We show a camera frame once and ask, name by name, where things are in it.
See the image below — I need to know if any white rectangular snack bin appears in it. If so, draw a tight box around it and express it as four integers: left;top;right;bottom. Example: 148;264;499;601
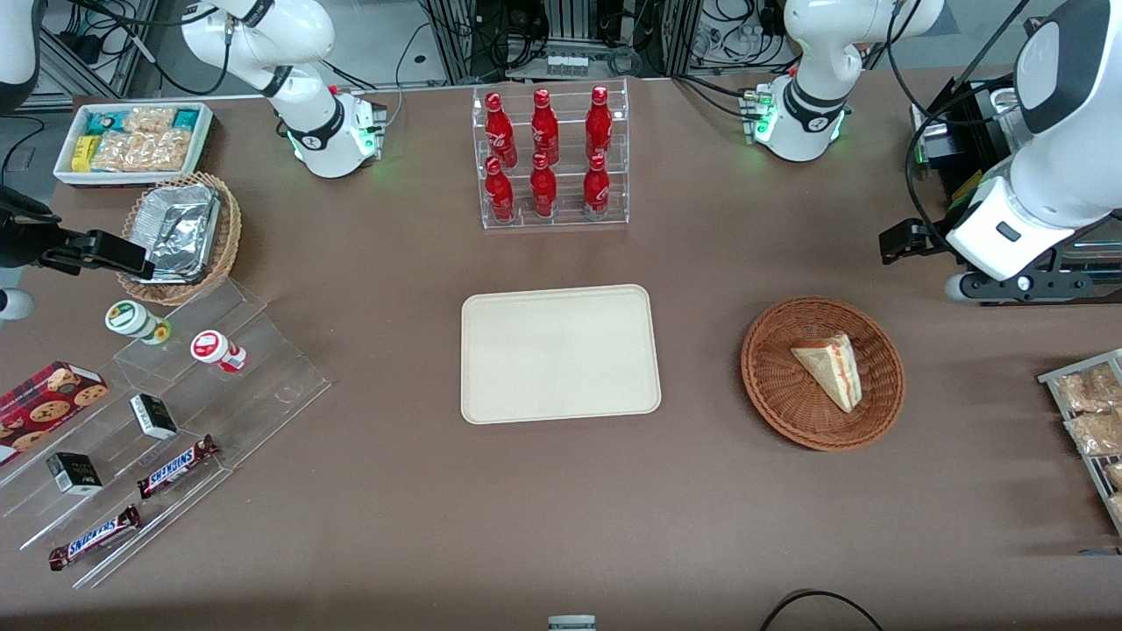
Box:
53;103;215;188

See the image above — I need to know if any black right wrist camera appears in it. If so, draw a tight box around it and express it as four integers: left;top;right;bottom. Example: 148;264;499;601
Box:
39;230;156;281

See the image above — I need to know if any green-lidded small drink bottle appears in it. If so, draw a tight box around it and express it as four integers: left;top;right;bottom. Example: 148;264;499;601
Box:
105;301;172;345

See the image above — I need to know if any tray of packaged snacks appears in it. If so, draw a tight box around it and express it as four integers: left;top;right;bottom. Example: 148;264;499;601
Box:
1039;349;1122;537

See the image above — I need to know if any black hot food display case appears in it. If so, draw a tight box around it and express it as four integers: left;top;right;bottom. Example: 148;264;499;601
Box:
910;74;1122;306

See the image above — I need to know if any black table cable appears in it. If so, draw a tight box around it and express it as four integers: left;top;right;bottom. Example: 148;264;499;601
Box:
758;590;886;631

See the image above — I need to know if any aluminium frame rack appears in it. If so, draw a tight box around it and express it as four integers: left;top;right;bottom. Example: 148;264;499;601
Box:
421;0;702;86

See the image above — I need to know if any brown round wicker basket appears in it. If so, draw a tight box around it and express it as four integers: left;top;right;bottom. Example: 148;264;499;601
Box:
741;296;905;452

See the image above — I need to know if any clear acrylic bottle rack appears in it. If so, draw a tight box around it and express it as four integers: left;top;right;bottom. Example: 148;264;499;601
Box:
472;79;630;230

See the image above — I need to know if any small black box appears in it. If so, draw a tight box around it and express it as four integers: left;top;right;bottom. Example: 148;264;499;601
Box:
130;393;179;440
46;452;103;496

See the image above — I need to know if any clear acrylic stepped shelf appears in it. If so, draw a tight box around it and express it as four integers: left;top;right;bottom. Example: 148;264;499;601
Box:
0;279;332;590

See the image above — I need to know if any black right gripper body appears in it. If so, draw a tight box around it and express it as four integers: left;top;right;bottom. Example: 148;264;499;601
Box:
0;186;66;269

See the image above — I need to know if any aluminium foil container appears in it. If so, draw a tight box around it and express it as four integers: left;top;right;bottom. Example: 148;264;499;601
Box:
130;182;222;284

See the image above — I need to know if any light tan wicker basket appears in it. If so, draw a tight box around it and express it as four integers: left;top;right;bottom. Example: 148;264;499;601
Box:
117;172;242;306

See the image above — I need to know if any triangular sandwich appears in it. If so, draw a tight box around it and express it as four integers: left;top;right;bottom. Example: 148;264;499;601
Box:
791;332;863;414

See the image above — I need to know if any red-lidded small drink bottle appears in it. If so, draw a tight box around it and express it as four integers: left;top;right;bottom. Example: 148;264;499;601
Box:
191;330;247;373

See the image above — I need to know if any beige rectangular tray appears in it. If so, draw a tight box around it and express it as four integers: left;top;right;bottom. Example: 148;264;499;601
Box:
461;284;662;425

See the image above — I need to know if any brown Snickers bar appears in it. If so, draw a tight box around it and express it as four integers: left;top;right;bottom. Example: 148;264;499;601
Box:
138;436;220;500
48;505;142;571

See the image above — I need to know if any red chocolate cookie box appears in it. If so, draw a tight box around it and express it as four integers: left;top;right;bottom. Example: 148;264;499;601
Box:
0;361;110;465

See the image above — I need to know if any red cola bottle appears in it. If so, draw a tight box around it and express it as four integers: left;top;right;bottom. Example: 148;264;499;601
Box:
485;156;515;223
485;91;518;169
586;85;614;163
531;88;560;167
530;152;558;218
583;153;611;220

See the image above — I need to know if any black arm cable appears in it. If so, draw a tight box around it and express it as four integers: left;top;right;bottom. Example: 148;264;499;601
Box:
885;0;1035;255

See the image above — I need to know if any clear rice cracker bag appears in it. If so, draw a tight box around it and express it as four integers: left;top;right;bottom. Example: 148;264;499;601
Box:
123;107;177;135
90;130;192;173

